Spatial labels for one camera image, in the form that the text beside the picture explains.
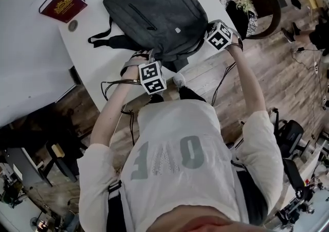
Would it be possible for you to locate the black chair with yellow pad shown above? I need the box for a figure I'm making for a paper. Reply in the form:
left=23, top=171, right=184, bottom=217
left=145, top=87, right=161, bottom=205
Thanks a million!
left=44, top=140, right=80, bottom=183

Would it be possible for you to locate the person's left forearm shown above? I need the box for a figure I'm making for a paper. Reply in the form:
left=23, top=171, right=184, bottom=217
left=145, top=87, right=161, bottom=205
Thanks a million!
left=89, top=65, right=145, bottom=149

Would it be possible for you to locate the black white patterned cushion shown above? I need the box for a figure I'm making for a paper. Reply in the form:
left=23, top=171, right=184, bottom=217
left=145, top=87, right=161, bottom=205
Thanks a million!
left=218, top=0, right=259, bottom=38

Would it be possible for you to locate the black harness strap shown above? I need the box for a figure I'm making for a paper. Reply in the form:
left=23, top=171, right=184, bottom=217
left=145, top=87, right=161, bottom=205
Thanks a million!
left=106, top=180, right=127, bottom=232
left=230, top=159, right=269, bottom=226

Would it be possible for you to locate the person's white shoe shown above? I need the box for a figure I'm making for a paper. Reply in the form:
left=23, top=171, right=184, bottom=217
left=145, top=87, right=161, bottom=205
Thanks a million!
left=172, top=72, right=187, bottom=88

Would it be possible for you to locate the person's chin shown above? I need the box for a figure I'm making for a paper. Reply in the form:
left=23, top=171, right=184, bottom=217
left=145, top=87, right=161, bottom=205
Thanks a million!
left=151, top=204, right=273, bottom=232

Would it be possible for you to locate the person's white printed t-shirt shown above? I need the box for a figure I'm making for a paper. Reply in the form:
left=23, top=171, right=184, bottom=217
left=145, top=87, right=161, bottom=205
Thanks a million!
left=76, top=99, right=285, bottom=232

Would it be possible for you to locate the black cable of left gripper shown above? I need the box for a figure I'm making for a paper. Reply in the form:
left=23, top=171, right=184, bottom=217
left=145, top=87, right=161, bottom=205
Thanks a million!
left=100, top=78, right=141, bottom=147

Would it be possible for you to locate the dark grey backpack bag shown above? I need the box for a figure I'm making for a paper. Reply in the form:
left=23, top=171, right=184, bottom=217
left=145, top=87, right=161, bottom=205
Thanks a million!
left=88, top=0, right=209, bottom=74

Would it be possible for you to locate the thin white cable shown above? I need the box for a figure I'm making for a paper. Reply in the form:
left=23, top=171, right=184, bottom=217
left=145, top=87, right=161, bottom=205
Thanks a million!
left=108, top=103, right=128, bottom=148

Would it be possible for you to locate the person's black trouser leg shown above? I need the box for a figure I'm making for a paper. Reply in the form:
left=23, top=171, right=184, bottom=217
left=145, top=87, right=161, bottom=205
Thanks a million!
left=145, top=93, right=165, bottom=105
left=178, top=85, right=208, bottom=103

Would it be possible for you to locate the person's left hand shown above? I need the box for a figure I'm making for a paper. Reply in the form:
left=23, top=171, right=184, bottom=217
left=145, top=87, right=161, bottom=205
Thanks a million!
left=130, top=49, right=152, bottom=62

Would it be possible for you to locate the person's right forearm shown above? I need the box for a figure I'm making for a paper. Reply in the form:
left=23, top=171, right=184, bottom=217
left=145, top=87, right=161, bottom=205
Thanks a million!
left=226, top=43, right=268, bottom=125

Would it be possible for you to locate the dark wicker round chair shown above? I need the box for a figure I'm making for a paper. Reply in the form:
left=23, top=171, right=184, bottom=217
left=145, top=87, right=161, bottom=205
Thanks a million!
left=215, top=0, right=282, bottom=40

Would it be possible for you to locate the pale dried flower bunch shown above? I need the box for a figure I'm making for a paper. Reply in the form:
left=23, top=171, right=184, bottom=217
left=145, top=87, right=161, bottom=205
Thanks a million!
left=235, top=0, right=255, bottom=16

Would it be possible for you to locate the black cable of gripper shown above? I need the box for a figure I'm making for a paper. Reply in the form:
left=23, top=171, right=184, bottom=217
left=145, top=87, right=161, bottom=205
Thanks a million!
left=211, top=61, right=236, bottom=106
left=100, top=78, right=141, bottom=147

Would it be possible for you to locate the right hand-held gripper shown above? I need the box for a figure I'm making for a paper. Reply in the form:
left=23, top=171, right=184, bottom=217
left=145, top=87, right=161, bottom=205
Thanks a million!
left=204, top=20, right=244, bottom=52

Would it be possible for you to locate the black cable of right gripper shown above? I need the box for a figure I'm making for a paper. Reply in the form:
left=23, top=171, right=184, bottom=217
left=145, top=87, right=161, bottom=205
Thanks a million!
left=211, top=61, right=236, bottom=106

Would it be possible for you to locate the dark red hardcover book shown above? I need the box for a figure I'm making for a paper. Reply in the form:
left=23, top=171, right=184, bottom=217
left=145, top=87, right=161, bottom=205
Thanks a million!
left=39, top=0, right=88, bottom=24

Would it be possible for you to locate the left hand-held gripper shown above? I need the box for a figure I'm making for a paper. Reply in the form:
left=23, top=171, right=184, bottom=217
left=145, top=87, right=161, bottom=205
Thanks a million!
left=120, top=48, right=167, bottom=95

